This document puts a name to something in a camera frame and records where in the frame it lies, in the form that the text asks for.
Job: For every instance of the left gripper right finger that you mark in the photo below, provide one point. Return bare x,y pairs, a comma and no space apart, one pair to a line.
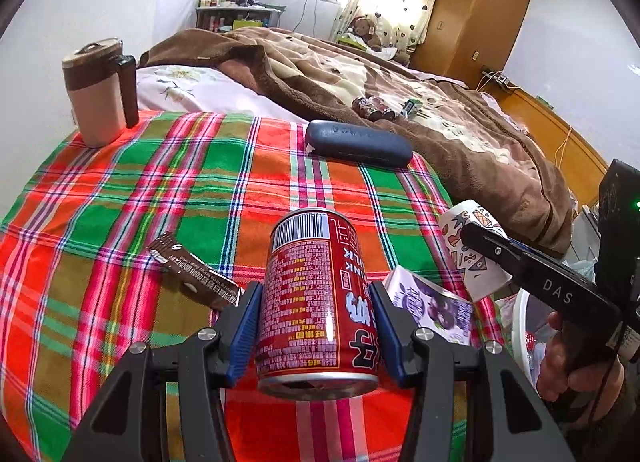
505,418

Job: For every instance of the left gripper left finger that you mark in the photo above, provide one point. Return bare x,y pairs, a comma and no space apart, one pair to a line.
127,420

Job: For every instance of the purple grape milk carton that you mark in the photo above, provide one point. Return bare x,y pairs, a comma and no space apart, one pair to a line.
430,305

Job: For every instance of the brown coffee sachet wrapper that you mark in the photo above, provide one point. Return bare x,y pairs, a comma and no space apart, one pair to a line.
202,283

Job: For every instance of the patterned paper cup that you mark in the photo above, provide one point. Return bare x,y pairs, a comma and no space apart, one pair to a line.
481,276

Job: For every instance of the red milk drink can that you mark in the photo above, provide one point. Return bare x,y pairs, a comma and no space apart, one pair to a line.
317,337

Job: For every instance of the white trash bin with bag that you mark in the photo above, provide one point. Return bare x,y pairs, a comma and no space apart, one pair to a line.
525,322

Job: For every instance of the person right hand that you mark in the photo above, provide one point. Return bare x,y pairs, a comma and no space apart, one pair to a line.
606,379

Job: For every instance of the wooden bed headboard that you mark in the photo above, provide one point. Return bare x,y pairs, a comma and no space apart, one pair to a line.
581,164

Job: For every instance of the plaid red green cloth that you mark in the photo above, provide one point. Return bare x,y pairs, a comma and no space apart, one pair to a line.
78,284

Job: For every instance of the brown fleece blanket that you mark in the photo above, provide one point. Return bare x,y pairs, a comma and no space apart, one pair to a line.
476,153

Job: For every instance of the small green box on blanket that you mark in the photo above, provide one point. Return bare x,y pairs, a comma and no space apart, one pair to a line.
411,108

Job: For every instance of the dark blue glasses case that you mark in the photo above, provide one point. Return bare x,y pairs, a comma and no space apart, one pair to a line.
357,143

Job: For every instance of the small snack packet on blanket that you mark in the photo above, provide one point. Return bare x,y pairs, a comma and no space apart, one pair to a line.
373,108

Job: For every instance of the wooden wardrobe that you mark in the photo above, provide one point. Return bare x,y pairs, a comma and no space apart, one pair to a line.
466,38

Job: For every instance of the white floral bed sheet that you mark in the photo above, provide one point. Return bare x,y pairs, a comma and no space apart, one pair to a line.
191,89

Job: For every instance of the pink brown thermos mug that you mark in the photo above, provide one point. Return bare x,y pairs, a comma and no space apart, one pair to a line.
100,81

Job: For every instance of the teddy bear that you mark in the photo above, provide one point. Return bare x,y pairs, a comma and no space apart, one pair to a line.
363,27

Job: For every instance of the cluttered shelf desk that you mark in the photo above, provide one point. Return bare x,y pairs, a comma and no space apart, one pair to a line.
226,15

